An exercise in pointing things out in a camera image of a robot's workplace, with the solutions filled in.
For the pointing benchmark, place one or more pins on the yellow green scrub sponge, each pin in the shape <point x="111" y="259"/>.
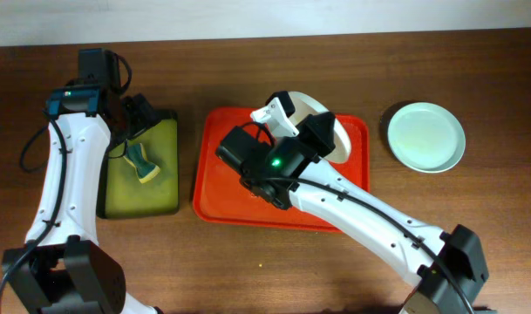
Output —
<point x="135" y="155"/>

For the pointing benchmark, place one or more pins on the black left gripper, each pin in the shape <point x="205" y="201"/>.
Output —
<point x="137" y="110"/>

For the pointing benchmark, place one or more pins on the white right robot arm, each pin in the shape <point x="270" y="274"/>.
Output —
<point x="447" y="270"/>

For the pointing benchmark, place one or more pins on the cream white plate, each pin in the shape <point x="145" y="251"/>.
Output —
<point x="305" y="105"/>

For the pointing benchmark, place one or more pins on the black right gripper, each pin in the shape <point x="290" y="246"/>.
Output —
<point x="312" y="137"/>

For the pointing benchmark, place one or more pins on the black tray with yellow liquid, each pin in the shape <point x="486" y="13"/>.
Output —
<point x="122" y="195"/>

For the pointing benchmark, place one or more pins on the red plastic tray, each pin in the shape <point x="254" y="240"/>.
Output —
<point x="219" y="197"/>

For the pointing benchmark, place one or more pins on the mint green plate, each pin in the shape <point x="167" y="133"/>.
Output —
<point x="426" y="138"/>

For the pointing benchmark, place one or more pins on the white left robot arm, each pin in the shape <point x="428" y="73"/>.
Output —
<point x="61" y="268"/>

